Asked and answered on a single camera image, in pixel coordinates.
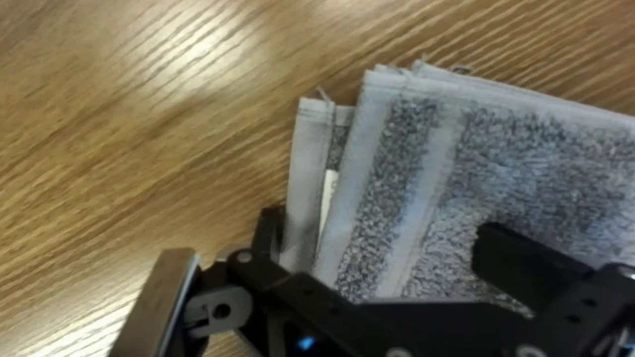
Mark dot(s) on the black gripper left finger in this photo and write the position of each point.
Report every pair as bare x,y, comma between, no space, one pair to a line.
258,267

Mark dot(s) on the grey towel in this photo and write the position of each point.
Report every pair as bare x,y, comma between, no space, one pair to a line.
385,194

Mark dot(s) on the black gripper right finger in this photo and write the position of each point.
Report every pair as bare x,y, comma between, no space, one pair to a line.
522,267

